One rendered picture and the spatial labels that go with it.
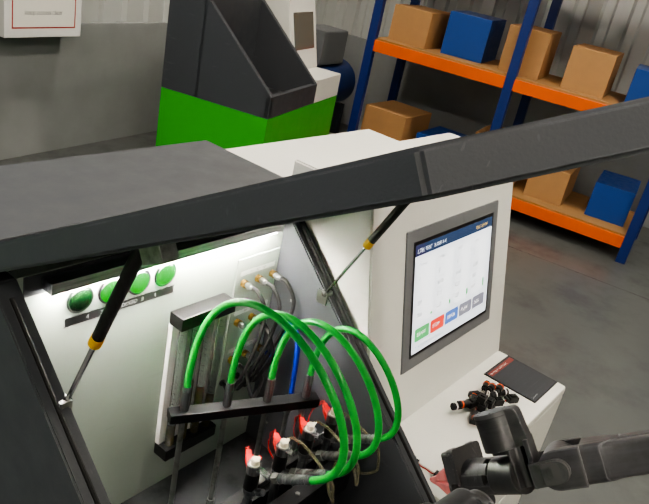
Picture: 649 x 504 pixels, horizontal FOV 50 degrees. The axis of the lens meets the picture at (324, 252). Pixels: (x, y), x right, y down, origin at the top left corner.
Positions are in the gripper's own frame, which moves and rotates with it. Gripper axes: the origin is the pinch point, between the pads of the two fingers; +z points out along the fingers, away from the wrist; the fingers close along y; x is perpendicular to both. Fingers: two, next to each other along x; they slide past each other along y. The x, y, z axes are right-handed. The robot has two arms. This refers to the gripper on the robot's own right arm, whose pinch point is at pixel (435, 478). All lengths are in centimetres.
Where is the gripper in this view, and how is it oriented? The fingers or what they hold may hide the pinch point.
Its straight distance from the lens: 125.9
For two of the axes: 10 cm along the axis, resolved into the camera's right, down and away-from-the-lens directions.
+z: -5.4, 2.9, 7.9
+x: -8.0, 1.0, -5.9
